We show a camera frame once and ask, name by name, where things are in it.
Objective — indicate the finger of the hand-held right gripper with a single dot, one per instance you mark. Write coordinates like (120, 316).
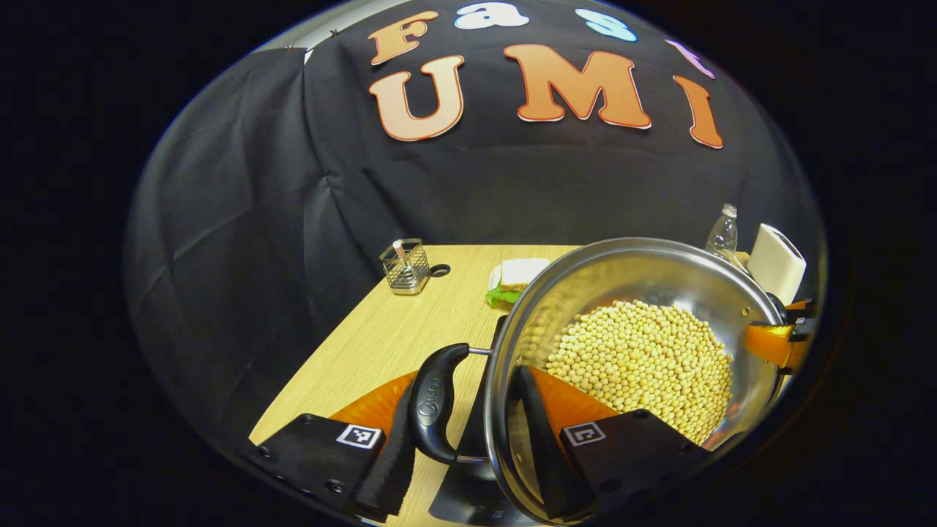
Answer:
(772, 342)

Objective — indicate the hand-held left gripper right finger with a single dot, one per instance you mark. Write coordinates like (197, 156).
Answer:
(549, 468)

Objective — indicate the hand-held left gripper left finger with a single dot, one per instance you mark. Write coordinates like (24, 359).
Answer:
(395, 468)

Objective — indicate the black induction cooktop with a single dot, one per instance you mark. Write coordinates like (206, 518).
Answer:
(468, 506)

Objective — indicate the pile of soybeans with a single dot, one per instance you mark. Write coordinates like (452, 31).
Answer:
(644, 359)

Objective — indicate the stainless steel pot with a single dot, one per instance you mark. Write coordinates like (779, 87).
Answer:
(629, 269)

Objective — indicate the white toaster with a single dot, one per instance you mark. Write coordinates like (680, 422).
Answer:
(776, 263)

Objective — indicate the clear plastic water bottle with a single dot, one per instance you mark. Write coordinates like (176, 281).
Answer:
(722, 236)

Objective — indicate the sandwich with lettuce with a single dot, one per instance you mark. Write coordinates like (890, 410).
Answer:
(518, 274)

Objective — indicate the black backdrop cloth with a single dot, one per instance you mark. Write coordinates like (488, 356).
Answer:
(293, 219)

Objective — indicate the row of cloth clips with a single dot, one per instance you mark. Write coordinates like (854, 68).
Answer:
(333, 32)

